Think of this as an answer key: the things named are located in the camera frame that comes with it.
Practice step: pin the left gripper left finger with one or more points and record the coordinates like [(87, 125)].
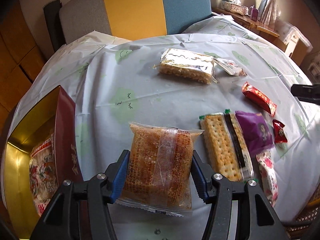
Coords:
[(113, 179)]

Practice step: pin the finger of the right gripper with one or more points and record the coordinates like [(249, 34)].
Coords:
[(306, 93)]

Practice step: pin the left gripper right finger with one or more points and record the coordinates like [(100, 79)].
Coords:
[(205, 179)]

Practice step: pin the orange crispy cake pack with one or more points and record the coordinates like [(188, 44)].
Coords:
[(159, 170)]

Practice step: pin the large red sesame candy bag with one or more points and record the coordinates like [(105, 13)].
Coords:
[(42, 173)]

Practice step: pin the small white snack packet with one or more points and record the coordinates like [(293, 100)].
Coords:
[(231, 67)]

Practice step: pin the clear puffed rice cake pack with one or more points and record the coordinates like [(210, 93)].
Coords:
[(188, 64)]

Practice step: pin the green cracker sandwich pack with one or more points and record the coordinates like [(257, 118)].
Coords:
[(227, 151)]

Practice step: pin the red patterned candy bar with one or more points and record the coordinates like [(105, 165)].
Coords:
[(259, 98)]

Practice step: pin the small red candy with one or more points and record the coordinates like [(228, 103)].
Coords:
[(279, 134)]

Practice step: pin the pink floral snack bar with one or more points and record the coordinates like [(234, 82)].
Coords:
[(268, 176)]

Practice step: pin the purple snack packet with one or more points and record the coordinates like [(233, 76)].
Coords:
[(256, 132)]

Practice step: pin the wooden side desk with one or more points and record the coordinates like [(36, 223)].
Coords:
[(247, 22)]

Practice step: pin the red gold gift box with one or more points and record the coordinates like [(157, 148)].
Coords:
[(55, 111)]

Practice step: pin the purple small box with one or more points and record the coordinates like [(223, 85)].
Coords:
[(254, 13)]

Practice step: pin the wicker chair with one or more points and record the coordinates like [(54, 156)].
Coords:
[(304, 219)]

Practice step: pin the patterned tissue box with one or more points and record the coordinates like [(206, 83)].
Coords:
[(237, 7)]

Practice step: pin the grey yellow blue chair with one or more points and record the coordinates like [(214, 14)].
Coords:
[(131, 19)]

